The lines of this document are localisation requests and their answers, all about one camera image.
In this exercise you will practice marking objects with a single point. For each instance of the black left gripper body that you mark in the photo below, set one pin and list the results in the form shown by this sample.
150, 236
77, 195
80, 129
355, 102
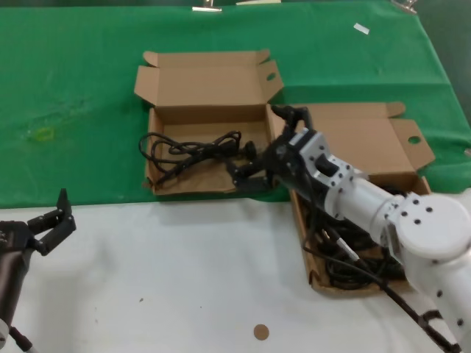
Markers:
14, 239

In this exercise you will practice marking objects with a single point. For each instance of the silver binder clip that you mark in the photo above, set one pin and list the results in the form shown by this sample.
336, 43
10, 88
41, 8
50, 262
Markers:
406, 5
207, 9

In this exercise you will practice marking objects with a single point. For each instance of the white tape piece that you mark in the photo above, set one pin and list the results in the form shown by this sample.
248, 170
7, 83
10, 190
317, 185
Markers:
361, 28

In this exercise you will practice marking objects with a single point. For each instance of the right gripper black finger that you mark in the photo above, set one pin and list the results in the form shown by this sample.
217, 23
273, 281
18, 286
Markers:
254, 178
298, 115

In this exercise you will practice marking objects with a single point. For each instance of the cardboard box with torn rim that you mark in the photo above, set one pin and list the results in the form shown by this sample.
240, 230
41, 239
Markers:
206, 88

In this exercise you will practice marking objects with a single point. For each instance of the green table cloth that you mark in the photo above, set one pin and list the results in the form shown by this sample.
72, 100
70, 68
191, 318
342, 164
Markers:
73, 73

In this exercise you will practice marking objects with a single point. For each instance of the beige flat strip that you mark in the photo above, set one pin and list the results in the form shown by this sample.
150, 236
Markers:
257, 2

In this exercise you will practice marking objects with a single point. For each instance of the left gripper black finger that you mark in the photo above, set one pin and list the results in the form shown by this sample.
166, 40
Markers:
57, 237
63, 207

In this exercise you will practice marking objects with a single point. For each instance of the cardboard box with intact rim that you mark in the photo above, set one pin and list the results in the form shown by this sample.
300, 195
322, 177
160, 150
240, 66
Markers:
368, 147

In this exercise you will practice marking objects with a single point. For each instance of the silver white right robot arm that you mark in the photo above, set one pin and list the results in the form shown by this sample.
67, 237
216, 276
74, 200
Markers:
423, 228

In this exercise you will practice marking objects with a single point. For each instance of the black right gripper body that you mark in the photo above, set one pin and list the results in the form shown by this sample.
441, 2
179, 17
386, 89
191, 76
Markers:
287, 165

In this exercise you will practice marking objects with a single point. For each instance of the round brown cardboard disc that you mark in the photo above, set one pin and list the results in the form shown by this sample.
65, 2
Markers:
261, 332

